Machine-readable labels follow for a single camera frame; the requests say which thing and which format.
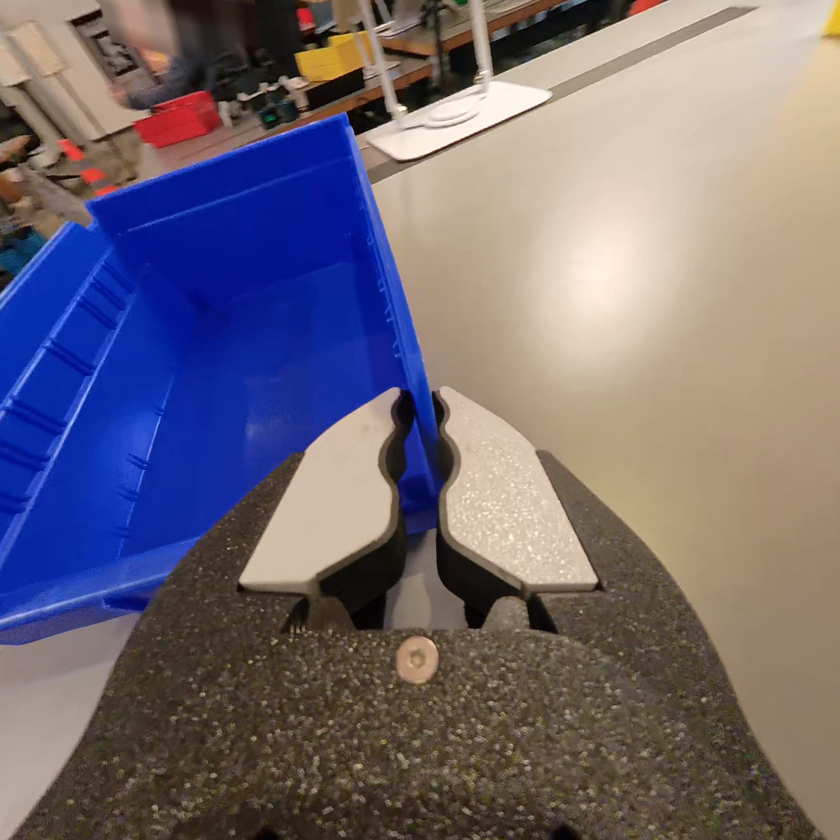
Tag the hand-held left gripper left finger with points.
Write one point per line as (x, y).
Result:
(328, 518)

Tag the yellow plastic bin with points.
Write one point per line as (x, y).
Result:
(832, 16)

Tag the blue plastic bin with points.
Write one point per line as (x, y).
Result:
(229, 295)

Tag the black digital timer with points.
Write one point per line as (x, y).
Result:
(269, 118)

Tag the white board stand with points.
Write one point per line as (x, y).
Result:
(459, 111)

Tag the red plastic bin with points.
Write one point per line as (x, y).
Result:
(177, 121)

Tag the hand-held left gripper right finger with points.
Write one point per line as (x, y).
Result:
(512, 505)

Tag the orange traffic cone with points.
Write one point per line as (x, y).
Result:
(75, 152)

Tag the small yellow bin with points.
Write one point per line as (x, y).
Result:
(334, 59)

